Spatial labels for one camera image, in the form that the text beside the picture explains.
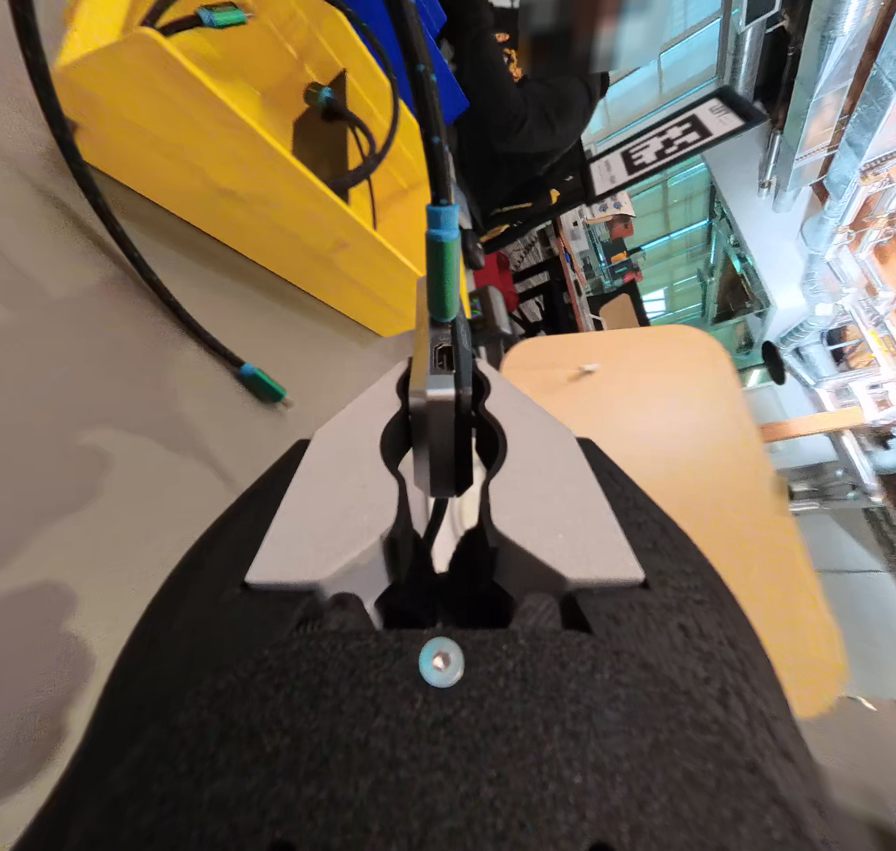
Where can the wooden laptop stand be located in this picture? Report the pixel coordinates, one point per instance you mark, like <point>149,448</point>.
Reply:
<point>686,480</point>

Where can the black framed chair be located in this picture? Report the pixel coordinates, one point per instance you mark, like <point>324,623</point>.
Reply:
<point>623,312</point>

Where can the silver ventilation duct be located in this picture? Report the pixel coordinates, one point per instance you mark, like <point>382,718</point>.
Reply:
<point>833,130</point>

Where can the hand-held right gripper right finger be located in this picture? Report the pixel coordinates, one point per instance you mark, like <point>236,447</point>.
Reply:
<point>560,515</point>

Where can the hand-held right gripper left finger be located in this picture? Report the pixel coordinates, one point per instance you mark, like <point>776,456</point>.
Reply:
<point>329,515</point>

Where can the black HDMI switch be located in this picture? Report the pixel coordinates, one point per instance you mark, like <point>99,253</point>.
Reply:
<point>437,431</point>

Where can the yellow plastic bin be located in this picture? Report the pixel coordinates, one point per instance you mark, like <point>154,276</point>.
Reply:
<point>210,165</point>

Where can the black bin divider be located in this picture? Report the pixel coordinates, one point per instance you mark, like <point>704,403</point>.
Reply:
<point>325,140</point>

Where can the black power station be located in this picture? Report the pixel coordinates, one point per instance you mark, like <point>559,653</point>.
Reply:
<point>490,308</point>

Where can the framed tag poster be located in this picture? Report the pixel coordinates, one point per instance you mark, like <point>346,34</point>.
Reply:
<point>672,140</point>

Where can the blue plastic bin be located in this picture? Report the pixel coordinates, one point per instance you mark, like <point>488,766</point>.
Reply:
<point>420,60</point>

